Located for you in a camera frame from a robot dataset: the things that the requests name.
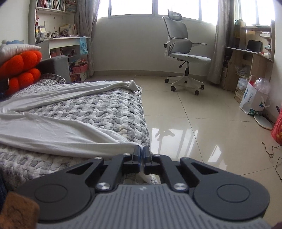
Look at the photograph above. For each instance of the pink storage basket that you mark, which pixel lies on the pink storage basket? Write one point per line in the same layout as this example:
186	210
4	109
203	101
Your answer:
80	69

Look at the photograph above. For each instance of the grey curtain left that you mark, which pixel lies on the grey curtain left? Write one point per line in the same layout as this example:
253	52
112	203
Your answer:
86	19

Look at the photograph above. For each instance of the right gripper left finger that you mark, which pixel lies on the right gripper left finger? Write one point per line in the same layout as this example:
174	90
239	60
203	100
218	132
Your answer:
117	168

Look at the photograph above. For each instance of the orange flower cushion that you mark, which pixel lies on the orange flower cushion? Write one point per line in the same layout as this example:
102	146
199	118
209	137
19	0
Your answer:
20	72

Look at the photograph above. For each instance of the grey office chair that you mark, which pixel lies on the grey office chair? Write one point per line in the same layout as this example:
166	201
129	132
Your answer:
178	47

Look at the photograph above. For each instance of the white paper shopping bag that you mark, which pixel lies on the white paper shopping bag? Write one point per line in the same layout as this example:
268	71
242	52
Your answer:
255	98

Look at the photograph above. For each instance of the brown sleeve cuff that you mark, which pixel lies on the brown sleeve cuff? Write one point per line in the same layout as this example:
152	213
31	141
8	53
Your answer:
19	212

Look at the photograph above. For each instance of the blue plush toy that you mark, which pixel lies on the blue plush toy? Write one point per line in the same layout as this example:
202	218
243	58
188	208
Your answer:
6	42

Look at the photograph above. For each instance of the grey curtain right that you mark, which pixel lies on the grey curtain right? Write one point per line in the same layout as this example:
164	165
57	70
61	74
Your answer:
223	37

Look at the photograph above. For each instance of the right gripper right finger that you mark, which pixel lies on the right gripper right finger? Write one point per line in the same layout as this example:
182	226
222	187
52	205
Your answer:
166	169

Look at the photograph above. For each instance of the white round floor scale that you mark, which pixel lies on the white round floor scale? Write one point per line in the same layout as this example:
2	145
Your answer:
263	122

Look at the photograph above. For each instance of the white garment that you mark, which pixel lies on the white garment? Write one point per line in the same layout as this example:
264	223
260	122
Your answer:
61	137

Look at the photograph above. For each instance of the white desk shelf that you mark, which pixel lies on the white desk shelf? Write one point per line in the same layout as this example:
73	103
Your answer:
51	25

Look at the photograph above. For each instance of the wooden desk shelf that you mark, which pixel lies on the wooden desk shelf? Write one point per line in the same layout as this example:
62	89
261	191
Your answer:
252	53

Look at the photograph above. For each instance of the grey checked quilt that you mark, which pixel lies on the grey checked quilt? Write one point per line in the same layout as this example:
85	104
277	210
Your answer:
119	110

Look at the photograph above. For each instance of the grey curtain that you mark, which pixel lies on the grey curtain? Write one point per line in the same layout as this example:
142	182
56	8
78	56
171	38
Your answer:
223	37
86	19

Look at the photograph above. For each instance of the red snack bag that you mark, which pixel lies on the red snack bag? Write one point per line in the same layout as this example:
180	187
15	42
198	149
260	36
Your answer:
277	130

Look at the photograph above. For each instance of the white pillow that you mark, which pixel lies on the white pillow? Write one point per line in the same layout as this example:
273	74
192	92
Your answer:
10	50

